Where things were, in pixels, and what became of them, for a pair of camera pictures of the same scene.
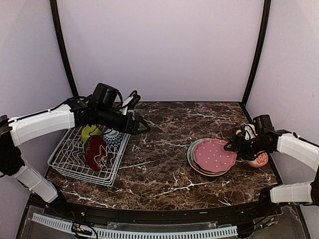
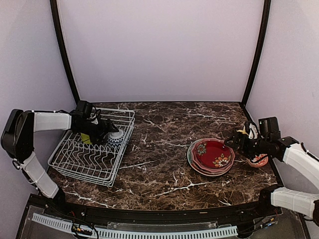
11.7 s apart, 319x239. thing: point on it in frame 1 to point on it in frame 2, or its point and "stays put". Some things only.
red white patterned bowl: [260, 160] stays put
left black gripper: [135, 126] to [103, 131]
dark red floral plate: [96, 152] to [210, 155]
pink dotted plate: [211, 156] stays put
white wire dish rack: [91, 153] stays put
